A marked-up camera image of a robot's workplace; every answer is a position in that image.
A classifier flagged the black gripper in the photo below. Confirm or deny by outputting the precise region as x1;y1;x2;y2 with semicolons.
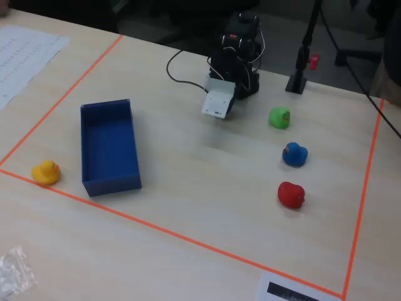
209;46;242;119

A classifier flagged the blue rubber duck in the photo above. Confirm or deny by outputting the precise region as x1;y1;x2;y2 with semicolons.
281;141;309;167

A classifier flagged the blue plastic box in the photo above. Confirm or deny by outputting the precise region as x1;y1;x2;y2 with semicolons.
80;98;142;198

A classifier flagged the yellow rubber duck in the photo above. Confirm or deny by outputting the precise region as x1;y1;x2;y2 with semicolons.
31;159;61;186

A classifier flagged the green toy fruit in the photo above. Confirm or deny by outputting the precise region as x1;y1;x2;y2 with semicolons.
268;107;291;130

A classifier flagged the red toy fruit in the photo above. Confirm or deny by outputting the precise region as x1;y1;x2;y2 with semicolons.
277;181;306;209

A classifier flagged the dark office chair base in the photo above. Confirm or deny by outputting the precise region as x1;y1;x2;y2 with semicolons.
334;31;385;67

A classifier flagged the orange tape strip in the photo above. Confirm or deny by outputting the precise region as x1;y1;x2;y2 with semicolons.
0;168;345;298
341;98;385;298
0;34;123;167

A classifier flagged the white paper with black bar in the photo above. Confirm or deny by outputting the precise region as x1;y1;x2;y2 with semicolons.
255;271;342;301

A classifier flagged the white printed paper sheet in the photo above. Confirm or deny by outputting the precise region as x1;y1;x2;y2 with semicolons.
0;24;70;110

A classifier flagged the clear plastic bag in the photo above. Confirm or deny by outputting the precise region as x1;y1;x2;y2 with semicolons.
0;246;38;298

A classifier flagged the thin black cable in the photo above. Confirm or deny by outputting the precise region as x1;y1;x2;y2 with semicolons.
319;0;401;139

